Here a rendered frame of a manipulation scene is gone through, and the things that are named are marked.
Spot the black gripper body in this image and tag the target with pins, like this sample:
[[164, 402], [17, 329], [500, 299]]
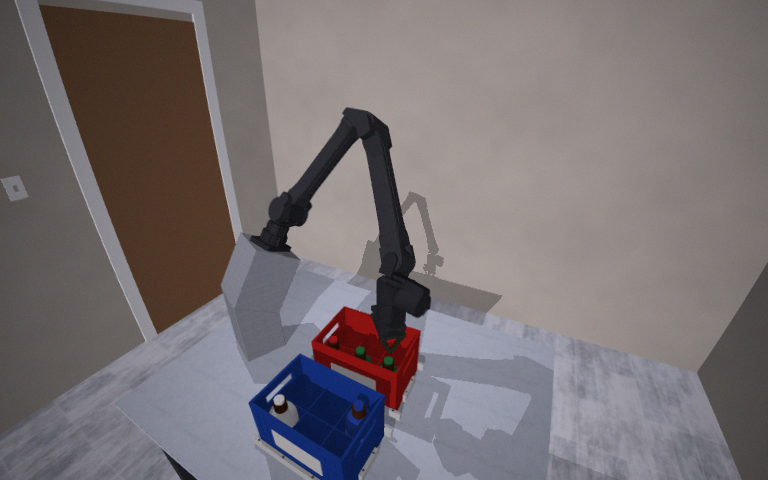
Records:
[[383, 321]]

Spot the green bottle with pale green label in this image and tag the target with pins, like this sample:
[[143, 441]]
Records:
[[361, 354], [388, 363]]

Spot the red plastic crate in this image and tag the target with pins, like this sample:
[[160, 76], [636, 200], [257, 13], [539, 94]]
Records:
[[355, 326]]

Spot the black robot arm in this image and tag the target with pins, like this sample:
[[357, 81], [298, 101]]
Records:
[[396, 253]]

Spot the red bottle with pink label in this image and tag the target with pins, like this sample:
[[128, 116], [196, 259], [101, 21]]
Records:
[[334, 343]]

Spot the blue plastic crate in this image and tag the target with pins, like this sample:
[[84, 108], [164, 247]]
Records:
[[333, 393]]

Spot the white bottle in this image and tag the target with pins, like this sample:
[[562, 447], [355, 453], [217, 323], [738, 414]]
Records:
[[284, 410]]

